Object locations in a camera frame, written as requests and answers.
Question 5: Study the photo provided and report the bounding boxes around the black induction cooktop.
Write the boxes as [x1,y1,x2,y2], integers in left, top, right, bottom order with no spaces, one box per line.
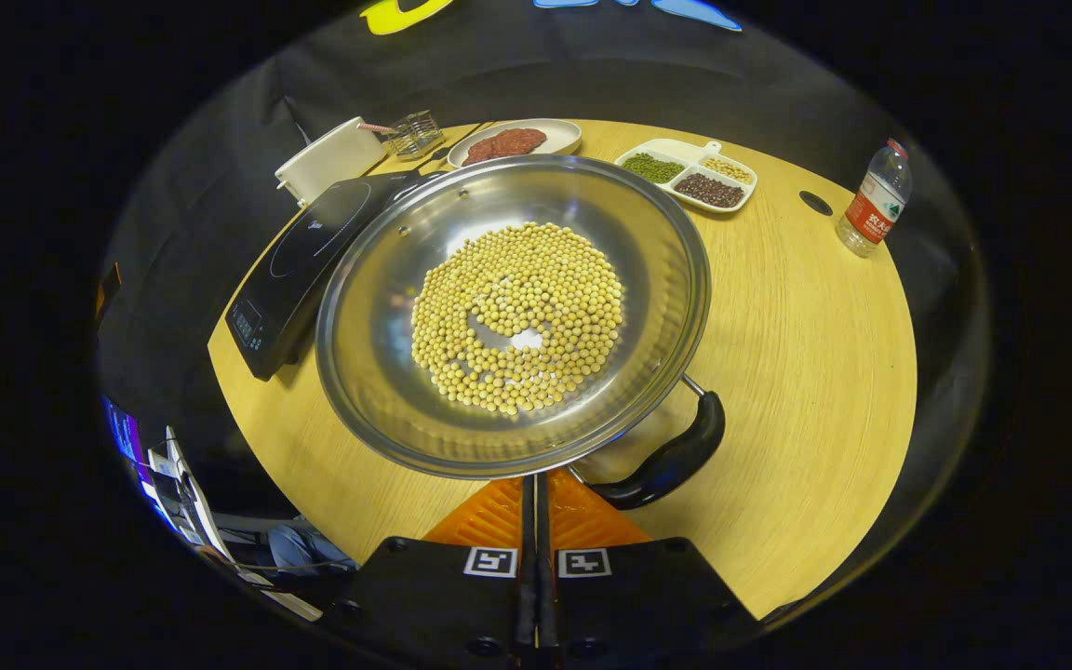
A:
[225,170,425,382]

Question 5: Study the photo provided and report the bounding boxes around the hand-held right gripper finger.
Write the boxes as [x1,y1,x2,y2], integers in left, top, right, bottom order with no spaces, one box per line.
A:
[536,468,765,667]
[331,476,537,669]

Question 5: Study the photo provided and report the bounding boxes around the white angular object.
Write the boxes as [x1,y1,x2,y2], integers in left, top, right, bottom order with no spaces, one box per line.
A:
[145,426,239,569]

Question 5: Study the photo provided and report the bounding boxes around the pile of soybeans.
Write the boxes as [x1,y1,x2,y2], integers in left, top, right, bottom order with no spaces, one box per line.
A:
[410,221,627,417]

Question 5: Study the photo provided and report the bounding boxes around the white round plate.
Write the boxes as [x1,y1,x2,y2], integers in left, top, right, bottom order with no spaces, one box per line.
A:
[448,118,583,170]

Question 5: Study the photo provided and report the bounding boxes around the small wire basket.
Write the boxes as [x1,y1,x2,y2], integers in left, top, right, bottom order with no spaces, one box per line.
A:
[385,110,446,161]

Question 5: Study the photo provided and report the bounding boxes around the black power cable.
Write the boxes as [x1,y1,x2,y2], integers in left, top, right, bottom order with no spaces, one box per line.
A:
[424,121,500,174]

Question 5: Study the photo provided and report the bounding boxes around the white toaster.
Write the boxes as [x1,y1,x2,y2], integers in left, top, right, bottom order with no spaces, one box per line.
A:
[274,116,388,208]

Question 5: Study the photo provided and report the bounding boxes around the dark red beans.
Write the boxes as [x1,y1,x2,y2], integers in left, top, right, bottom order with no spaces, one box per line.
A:
[674,173,744,208]

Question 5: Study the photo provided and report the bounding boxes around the white divided dish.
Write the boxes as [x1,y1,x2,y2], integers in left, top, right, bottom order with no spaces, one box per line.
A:
[615,138,758,215]

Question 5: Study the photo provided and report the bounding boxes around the clear plastic water bottle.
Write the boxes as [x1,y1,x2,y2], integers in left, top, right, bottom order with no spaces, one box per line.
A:
[836,138,914,259]

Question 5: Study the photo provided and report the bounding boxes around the steel pot with black handle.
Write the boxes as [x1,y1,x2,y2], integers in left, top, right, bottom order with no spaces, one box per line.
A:
[315,154,726,511]

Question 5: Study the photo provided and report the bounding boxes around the brown meat slice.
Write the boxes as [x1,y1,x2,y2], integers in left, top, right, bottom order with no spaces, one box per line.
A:
[495,128,548,157]
[462,136,509,167]

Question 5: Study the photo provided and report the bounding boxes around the lit computer screen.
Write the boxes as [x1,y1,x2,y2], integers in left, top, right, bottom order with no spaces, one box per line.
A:
[100,395,144,466]

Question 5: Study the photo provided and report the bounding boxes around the green mung beans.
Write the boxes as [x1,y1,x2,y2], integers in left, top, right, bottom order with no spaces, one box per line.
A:
[624,154,684,184]

